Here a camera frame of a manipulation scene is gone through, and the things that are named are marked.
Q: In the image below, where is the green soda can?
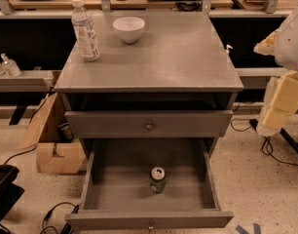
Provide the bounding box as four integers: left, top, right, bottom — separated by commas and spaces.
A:
150, 167, 167, 193

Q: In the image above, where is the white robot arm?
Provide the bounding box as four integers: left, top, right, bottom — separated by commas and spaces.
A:
254, 5, 298, 137

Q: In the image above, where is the grey drawer cabinet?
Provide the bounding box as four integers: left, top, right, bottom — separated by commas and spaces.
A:
54, 10, 244, 234

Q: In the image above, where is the closed grey top drawer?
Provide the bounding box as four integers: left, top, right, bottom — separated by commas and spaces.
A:
65, 110, 233, 138

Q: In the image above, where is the open grey middle drawer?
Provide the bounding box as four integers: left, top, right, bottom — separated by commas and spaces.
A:
65, 138, 233, 230

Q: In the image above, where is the white ceramic bowl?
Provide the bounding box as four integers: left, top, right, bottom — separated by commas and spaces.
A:
113, 17, 145, 43

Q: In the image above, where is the small white spray nozzle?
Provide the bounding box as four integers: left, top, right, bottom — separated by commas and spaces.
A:
226, 44, 233, 54

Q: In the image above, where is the black power adapter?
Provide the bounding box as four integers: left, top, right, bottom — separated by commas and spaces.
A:
249, 119, 258, 131

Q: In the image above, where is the cardboard box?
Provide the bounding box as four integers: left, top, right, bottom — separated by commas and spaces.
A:
17, 70, 88, 176

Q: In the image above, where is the clear plastic water bottle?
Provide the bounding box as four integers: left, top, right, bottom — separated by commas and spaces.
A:
71, 0, 100, 61

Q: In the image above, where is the hand sanitizer pump bottle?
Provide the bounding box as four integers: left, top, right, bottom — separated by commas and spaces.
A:
1, 53, 21, 77

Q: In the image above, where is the black chair base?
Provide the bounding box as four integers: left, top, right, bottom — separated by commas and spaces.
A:
0, 165, 24, 234

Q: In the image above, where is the black floor cable left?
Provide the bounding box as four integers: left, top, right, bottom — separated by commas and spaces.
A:
39, 201, 81, 234

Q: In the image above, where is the black floor cable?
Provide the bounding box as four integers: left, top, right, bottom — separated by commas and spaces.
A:
39, 201, 81, 234
230, 117, 298, 168

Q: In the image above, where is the black floor cable right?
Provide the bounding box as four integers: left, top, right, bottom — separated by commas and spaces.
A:
230, 117, 298, 168

